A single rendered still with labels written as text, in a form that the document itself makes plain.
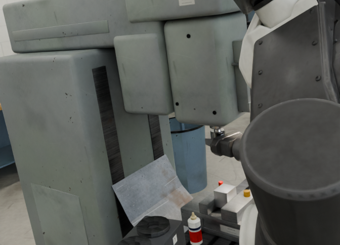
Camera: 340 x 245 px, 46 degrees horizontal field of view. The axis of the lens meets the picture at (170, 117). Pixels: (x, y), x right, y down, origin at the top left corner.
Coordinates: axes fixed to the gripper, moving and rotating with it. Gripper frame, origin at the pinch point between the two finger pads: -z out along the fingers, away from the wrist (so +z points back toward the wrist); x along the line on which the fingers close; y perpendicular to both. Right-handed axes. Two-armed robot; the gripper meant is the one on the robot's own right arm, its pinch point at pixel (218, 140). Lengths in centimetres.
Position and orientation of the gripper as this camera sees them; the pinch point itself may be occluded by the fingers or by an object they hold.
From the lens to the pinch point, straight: 129.3
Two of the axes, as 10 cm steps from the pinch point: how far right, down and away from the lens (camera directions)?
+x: -8.1, 2.5, -5.3
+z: 5.7, 1.3, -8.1
